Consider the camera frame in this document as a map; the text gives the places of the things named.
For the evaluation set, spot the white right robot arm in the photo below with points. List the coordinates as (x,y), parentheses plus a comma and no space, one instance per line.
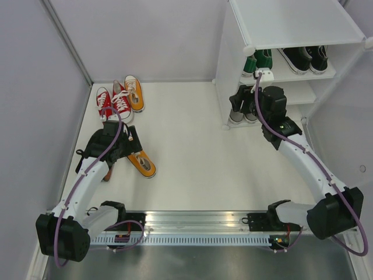
(336,205)

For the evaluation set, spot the red sneaker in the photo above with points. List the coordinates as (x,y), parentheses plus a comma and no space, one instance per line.
(103,103)
(121,103)

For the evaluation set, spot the aluminium mounting rail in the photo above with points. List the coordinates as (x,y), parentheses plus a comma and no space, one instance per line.
(194,222)

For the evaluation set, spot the grey sneaker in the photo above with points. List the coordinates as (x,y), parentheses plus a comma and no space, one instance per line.
(236,117)
(250,118)

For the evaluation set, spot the orange sneaker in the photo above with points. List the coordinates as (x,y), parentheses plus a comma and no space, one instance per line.
(143,164)
(134,88)

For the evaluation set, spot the white shoe cabinet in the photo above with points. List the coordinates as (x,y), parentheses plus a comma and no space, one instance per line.
(334,109)

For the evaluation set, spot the red sneaker left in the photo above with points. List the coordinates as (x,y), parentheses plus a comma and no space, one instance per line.
(103,103)

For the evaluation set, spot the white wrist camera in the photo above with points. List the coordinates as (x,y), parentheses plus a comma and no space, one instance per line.
(112,116)
(264,74)

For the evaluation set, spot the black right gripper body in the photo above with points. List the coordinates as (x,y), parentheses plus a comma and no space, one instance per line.
(264,115)

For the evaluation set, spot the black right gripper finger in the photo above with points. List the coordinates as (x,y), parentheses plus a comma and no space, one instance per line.
(248,106)
(243,93)

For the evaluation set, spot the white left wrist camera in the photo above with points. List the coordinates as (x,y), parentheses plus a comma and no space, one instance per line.
(112,116)

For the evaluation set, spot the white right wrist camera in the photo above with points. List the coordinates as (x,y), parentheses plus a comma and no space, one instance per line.
(264,74)

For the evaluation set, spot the red sneaker right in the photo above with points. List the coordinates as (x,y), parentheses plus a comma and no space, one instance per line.
(121,103)

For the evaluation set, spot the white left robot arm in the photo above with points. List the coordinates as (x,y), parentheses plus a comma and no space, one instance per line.
(66,232)

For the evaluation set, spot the green sneaker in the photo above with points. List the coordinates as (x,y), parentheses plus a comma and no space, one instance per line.
(264,58)
(249,67)

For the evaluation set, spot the white slotted cable duct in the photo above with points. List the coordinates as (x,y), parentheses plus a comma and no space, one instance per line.
(109,239)

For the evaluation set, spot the aluminium corner frame post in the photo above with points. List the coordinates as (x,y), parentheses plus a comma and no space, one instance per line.
(63,34)

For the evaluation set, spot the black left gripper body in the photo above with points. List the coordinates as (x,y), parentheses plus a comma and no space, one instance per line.
(124,144)

